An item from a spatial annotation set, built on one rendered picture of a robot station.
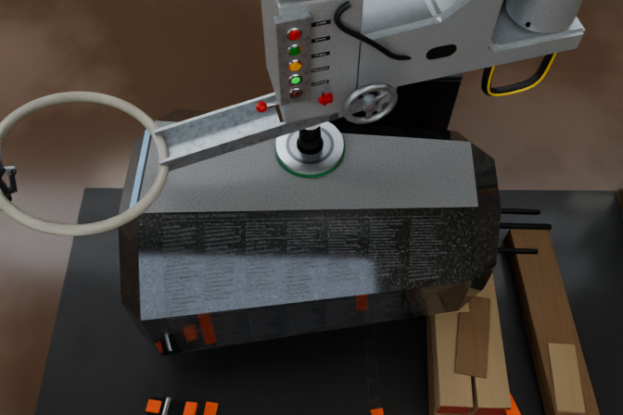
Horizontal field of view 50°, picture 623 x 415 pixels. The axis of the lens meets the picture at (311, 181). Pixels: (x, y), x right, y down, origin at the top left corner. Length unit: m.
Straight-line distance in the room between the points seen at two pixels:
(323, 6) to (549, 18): 0.66
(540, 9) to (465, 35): 0.22
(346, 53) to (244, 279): 0.80
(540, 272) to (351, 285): 1.02
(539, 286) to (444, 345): 0.52
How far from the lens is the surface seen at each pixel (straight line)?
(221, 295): 2.10
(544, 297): 2.82
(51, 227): 1.83
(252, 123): 1.95
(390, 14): 1.70
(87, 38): 3.81
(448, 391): 2.47
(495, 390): 2.51
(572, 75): 3.69
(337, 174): 2.07
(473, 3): 1.71
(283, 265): 2.05
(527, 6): 1.90
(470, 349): 2.52
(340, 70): 1.69
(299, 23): 1.51
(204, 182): 2.07
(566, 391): 2.70
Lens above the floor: 2.58
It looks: 58 degrees down
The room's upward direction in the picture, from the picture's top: straight up
